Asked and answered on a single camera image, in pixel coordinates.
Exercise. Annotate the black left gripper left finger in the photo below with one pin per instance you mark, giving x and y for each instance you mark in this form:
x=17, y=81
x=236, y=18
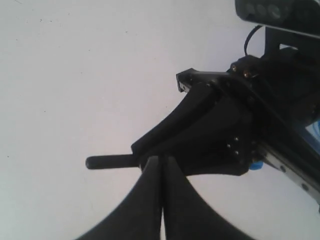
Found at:
x=138, y=216

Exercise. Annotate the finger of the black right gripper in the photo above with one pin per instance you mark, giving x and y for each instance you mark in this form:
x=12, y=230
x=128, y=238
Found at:
x=232, y=130
x=184, y=131

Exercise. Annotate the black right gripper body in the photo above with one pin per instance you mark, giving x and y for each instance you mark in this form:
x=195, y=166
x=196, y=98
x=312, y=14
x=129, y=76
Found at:
x=283, y=95

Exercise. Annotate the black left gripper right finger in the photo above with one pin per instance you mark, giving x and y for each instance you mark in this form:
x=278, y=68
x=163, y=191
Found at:
x=186, y=215

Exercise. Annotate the black paintbrush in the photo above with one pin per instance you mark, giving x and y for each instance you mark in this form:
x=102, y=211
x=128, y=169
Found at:
x=101, y=162

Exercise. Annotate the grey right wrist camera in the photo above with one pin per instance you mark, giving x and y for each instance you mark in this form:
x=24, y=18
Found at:
x=296, y=16

